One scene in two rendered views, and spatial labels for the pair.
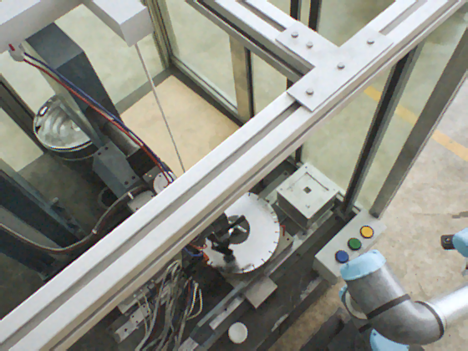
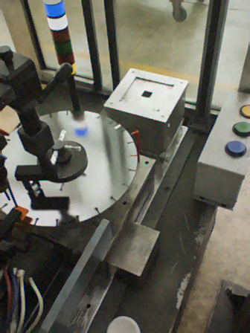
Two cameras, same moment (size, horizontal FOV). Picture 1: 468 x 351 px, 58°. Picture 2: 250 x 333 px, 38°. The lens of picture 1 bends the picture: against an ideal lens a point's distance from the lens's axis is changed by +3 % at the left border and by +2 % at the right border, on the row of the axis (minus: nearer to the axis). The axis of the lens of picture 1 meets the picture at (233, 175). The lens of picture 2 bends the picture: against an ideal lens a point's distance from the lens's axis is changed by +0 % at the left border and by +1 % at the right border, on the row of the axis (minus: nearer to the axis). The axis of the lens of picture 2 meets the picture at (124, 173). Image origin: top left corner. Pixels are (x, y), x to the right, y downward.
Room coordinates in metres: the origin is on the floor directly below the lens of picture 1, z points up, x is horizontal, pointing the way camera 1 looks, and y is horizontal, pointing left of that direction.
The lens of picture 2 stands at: (0.04, 0.15, 1.54)
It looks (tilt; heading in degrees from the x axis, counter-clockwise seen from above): 51 degrees down; 333
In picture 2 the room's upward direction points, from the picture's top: 6 degrees counter-clockwise
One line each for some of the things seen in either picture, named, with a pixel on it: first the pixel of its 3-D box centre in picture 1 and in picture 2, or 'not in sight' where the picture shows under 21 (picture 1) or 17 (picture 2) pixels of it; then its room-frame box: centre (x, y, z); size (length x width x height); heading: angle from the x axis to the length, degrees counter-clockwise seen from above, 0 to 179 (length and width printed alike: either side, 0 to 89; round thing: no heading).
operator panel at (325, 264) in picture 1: (348, 247); (231, 148); (0.47, -0.39, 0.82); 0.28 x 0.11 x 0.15; 124
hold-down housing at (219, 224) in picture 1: (219, 225); (24, 105); (0.51, 0.07, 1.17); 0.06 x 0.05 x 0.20; 115
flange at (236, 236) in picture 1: (235, 228); (61, 157); (0.57, 0.03, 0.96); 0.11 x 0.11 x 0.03
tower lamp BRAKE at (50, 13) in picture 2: not in sight; (54, 6); (0.84, -0.12, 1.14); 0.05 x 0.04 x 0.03; 34
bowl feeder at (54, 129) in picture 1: (89, 140); not in sight; (1.11, 0.60, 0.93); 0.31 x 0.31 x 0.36
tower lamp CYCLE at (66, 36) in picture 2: not in sight; (59, 32); (0.84, -0.12, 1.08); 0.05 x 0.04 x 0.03; 34
